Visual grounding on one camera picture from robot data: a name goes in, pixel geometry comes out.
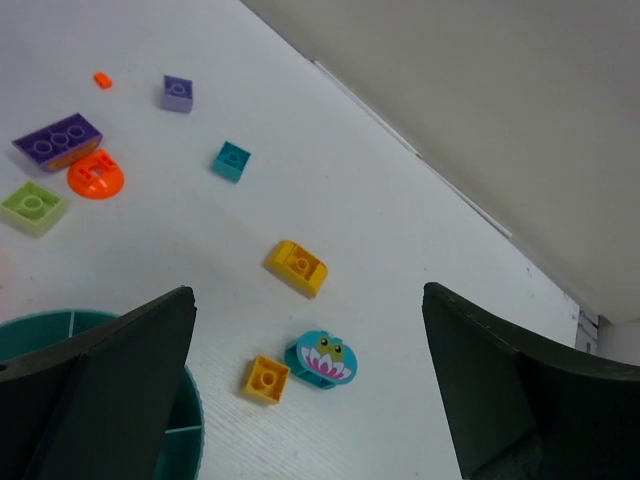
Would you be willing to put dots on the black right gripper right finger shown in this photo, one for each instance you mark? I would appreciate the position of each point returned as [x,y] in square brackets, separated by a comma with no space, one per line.
[521,406]

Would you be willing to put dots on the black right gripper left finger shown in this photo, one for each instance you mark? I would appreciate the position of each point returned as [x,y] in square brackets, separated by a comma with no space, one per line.
[96,405]

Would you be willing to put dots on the lime green square lego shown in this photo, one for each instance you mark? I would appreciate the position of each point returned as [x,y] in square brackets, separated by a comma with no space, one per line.
[33,209]

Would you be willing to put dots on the orange round dome lego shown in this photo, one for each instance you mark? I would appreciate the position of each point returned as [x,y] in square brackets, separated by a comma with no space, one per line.
[96,177]

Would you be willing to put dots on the dark purple long lego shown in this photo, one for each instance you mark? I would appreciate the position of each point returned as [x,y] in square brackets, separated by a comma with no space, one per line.
[60,144]

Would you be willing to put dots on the light purple square lego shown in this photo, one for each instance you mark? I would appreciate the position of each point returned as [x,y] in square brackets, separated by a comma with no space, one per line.
[177,94]

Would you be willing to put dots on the teal round divided container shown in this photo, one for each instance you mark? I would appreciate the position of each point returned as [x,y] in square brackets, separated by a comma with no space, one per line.
[182,448]

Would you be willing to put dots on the yellow square lego brick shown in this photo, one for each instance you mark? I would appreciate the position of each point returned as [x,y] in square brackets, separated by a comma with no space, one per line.
[266,380]

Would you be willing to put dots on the teal frog lotus lego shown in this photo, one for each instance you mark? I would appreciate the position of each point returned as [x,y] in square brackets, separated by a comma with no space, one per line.
[322,360]

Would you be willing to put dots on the yellow curved lego brick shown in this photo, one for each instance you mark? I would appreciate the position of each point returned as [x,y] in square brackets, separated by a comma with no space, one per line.
[297,267]

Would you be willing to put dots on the teal square lego brick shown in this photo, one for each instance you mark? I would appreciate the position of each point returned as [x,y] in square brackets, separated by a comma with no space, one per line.
[230,162]

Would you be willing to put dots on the tiny orange lego piece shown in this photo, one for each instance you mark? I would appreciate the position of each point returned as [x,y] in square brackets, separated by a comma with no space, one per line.
[102,80]

